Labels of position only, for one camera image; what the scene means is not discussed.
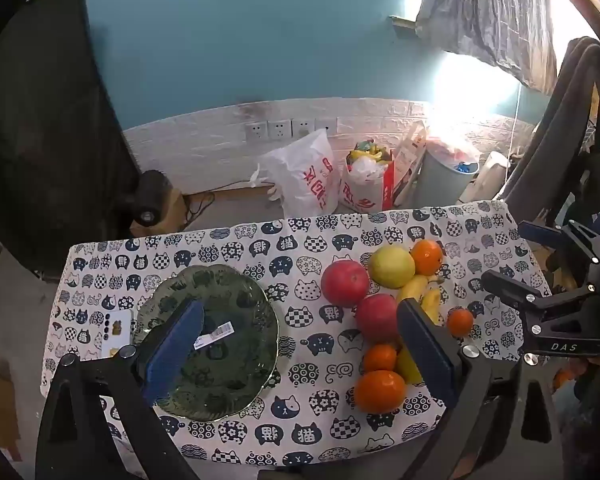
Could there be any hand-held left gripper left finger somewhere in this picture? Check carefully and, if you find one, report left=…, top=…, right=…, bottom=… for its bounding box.
left=35, top=300, right=206, bottom=480

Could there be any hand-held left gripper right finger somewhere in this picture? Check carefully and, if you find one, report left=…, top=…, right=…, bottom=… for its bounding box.
left=396, top=298, right=563, bottom=480

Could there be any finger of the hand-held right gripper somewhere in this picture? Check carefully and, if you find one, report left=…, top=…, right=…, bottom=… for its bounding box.
left=481, top=270, right=598, bottom=316
left=519, top=220, right=600, bottom=263

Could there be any small orange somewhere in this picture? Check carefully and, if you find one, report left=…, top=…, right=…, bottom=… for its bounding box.
left=446, top=308, right=475, bottom=337
left=362, top=343, right=398, bottom=373

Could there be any green glass plate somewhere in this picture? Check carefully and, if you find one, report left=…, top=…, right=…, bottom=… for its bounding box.
left=136, top=264, right=280, bottom=420

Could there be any red apple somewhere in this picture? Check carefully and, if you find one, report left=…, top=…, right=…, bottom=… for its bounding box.
left=321, top=260, right=371, bottom=308
left=355, top=293, right=401, bottom=345

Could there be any yellow-green apple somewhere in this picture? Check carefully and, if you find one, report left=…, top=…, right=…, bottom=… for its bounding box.
left=368, top=244, right=417, bottom=290

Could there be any green pear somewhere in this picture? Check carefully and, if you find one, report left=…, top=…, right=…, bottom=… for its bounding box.
left=396, top=345, right=425, bottom=385

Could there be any orange object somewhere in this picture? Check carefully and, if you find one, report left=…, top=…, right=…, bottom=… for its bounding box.
left=552, top=365, right=588, bottom=391

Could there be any white barcode sticker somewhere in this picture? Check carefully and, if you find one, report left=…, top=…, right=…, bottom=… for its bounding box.
left=194, top=324, right=234, bottom=350

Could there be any short yellow banana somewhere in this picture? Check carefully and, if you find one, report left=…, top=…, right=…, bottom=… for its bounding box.
left=420, top=280, right=446, bottom=326

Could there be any white card on table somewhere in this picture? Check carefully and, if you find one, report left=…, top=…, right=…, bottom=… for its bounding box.
left=101, top=308, right=133, bottom=361

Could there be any long yellow banana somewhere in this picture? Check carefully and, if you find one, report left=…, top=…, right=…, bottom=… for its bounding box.
left=396, top=274, right=431, bottom=306

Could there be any white container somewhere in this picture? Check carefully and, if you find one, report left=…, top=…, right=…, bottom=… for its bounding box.
left=462, top=151, right=510, bottom=204

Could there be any grey chair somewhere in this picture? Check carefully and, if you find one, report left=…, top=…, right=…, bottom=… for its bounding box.
left=500, top=37, right=600, bottom=221

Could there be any grey-blue trash bin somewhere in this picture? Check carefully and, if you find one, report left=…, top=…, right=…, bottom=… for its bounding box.
left=415, top=137, right=481, bottom=208

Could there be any brown cardboard box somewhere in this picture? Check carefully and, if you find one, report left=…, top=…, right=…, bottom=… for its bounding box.
left=157, top=192, right=188, bottom=233

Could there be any black round device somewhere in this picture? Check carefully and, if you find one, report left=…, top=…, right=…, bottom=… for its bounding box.
left=125, top=170, right=173, bottom=226

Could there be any cat print tablecloth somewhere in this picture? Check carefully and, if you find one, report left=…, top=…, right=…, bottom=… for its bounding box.
left=40, top=200, right=553, bottom=476

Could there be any red and white paper bag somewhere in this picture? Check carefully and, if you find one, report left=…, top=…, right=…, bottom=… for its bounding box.
left=341, top=142, right=397, bottom=213

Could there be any white plastic bag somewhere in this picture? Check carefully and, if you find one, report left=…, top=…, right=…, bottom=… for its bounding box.
left=252, top=129, right=342, bottom=216

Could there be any grey patterned curtain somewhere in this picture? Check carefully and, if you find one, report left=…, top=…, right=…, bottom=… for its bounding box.
left=415, top=0, right=558, bottom=93

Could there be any black panel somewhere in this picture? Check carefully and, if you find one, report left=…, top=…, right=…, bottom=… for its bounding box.
left=0, top=0, right=141, bottom=271

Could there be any black cable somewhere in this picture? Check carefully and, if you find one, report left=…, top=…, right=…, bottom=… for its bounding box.
left=185, top=190, right=216, bottom=221

